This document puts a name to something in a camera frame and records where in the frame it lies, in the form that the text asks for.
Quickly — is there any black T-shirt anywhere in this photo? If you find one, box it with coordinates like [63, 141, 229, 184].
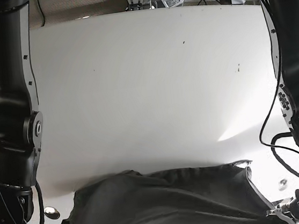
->
[61, 163, 285, 224]

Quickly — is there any right table grommet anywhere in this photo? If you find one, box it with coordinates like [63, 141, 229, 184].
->
[278, 178, 289, 192]

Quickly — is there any table grommet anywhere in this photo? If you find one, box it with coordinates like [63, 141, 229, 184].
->
[278, 178, 289, 192]
[43, 206, 60, 220]

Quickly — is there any left table grommet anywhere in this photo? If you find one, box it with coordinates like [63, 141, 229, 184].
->
[43, 206, 60, 220]

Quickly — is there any black looping arm cable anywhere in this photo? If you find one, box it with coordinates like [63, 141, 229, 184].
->
[251, 59, 299, 186]

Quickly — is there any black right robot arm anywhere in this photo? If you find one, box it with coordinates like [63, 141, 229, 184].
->
[0, 0, 43, 224]

